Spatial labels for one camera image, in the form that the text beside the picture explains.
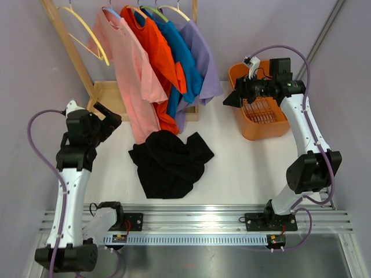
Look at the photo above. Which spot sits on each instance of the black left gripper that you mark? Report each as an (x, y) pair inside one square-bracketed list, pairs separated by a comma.
[(108, 124)]

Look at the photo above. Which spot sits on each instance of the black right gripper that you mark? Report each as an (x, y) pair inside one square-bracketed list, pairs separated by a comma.
[(243, 85)]

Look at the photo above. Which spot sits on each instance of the black t shirt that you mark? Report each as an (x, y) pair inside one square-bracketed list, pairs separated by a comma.
[(167, 167)]

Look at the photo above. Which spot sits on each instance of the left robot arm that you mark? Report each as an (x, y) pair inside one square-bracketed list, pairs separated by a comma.
[(71, 246)]

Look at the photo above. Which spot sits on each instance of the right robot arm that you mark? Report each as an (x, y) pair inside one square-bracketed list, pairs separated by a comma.
[(316, 164)]

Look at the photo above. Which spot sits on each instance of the lavender t shirt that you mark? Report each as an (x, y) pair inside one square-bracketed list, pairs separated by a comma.
[(205, 65)]

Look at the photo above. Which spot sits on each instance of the orange t shirt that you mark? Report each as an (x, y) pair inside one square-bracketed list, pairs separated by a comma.
[(157, 73)]

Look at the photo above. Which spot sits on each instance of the blue t shirt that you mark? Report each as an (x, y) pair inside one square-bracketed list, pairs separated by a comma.
[(181, 54)]

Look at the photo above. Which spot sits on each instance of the pink t shirt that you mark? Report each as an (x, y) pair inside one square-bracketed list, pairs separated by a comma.
[(137, 82)]

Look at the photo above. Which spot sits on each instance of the cream hanger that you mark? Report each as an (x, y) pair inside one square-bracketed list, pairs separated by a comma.
[(175, 9)]

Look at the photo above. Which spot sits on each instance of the light blue hanger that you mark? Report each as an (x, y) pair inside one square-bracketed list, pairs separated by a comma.
[(111, 10)]

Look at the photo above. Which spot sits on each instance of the peach hanger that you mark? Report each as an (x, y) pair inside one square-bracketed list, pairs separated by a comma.
[(136, 9)]

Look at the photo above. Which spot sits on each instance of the green hanger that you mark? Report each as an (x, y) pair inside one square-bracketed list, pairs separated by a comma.
[(154, 10)]

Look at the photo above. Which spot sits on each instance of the wooden clothes rack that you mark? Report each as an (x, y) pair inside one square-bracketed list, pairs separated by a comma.
[(105, 92)]

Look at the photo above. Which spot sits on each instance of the orange plastic basket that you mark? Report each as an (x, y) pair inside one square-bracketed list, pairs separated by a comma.
[(263, 118)]

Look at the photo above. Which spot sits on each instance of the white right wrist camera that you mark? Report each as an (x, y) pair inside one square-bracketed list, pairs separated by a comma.
[(253, 64)]

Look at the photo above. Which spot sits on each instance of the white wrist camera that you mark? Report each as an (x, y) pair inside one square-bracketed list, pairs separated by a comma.
[(253, 64), (71, 107)]

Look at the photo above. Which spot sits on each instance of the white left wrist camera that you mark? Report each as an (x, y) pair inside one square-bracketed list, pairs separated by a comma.
[(71, 107)]

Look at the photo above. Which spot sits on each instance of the aluminium mounting rail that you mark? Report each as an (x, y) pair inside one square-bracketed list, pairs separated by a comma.
[(225, 219)]

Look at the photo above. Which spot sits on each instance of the white slotted cable duct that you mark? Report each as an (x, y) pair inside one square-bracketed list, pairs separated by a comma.
[(137, 239)]

